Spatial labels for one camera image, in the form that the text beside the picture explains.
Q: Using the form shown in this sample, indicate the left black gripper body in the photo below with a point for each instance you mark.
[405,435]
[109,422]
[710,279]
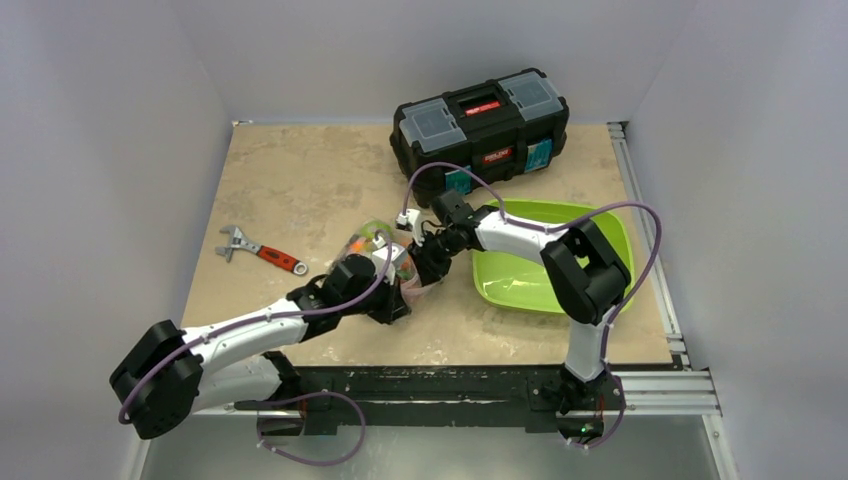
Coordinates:
[381,301]

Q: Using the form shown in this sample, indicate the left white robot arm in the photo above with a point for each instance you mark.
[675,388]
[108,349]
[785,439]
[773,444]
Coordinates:
[171,373]

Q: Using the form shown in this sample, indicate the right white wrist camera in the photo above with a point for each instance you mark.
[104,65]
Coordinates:
[409,220]

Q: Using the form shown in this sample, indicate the black metal base frame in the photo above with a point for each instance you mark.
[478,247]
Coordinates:
[316,400]

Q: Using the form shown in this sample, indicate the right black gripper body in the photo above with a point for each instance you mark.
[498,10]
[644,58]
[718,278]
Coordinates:
[428,263]

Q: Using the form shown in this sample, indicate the black plastic toolbox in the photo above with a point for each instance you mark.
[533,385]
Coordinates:
[494,130]

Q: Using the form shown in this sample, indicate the clear zip top bag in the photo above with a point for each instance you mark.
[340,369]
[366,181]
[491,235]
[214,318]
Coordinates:
[378,241]

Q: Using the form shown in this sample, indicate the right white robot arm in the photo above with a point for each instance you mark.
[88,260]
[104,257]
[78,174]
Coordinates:
[588,277]

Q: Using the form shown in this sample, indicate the red handled adjustable wrench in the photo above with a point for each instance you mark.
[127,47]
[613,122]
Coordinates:
[238,241]

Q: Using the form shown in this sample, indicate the green fake apple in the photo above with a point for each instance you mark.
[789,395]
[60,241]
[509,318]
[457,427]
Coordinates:
[369,230]

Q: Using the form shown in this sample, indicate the green plastic tray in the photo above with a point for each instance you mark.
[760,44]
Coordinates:
[508,281]

